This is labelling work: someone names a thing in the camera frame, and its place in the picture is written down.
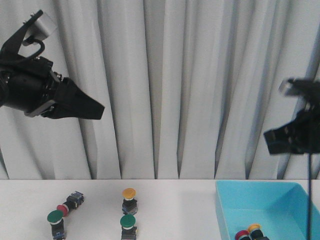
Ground left green push button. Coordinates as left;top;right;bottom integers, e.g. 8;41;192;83
47;210;66;240

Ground lying red push button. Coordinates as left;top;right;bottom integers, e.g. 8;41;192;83
56;191;85;217

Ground yellow push button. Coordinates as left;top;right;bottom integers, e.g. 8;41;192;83
247;223;269;240
122;187;138;215

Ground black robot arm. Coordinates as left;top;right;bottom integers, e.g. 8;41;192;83
0;57;105;120

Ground light blue plastic box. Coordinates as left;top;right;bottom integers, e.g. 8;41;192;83
215;180;309;240

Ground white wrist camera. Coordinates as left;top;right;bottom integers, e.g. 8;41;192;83
279;78;320;102

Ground red push button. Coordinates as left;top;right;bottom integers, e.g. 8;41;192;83
56;191;85;217
234;230;251;240

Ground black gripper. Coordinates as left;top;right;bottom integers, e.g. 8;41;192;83
24;71;105;120
263;94;320;155

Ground right green push button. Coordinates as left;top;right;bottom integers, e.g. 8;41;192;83
120;214;137;240

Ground green push button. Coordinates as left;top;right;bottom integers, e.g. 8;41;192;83
120;214;137;240
47;210;66;240

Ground grey pleated curtain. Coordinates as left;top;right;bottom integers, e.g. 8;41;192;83
0;0;320;180

